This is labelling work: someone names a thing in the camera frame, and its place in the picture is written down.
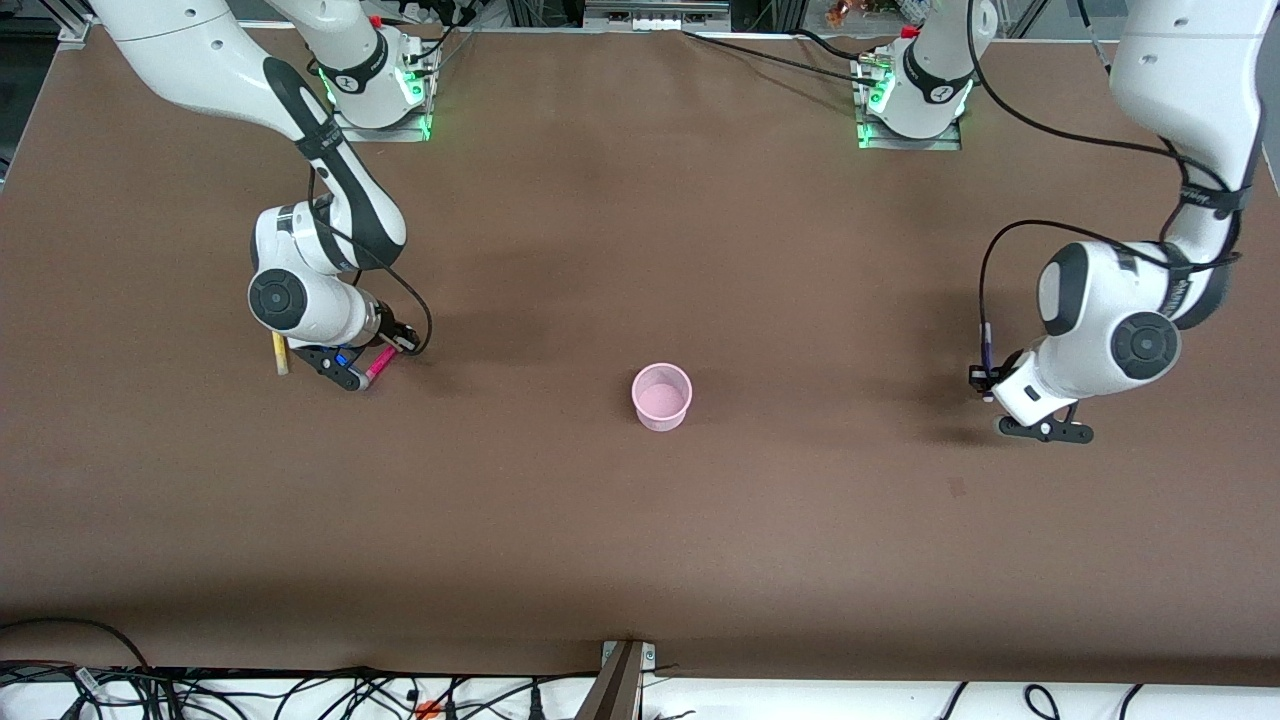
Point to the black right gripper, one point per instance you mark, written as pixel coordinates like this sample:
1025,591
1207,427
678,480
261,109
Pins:
393,331

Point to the pink highlighter pen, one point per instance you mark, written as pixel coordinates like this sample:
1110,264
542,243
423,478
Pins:
380,366

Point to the purple highlighter pen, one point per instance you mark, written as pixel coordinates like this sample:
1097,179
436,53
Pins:
986,345

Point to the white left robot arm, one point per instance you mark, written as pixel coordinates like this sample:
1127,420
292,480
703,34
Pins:
1100,290

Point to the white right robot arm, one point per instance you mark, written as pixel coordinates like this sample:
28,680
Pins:
285,235

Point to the pink round pen holder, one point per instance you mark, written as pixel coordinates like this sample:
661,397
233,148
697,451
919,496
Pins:
660,400

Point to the yellow highlighter pen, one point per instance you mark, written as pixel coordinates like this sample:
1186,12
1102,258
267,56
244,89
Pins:
281,358

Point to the grey power strip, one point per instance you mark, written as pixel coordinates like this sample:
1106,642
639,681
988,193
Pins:
655,12

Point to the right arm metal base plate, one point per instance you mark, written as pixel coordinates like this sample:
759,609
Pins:
400,132

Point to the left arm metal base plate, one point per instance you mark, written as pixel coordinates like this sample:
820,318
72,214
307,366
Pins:
910,143

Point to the metal table edge bracket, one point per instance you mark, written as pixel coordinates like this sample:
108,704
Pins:
615,680

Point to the aluminium frame corner post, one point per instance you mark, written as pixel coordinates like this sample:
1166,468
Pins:
75,25

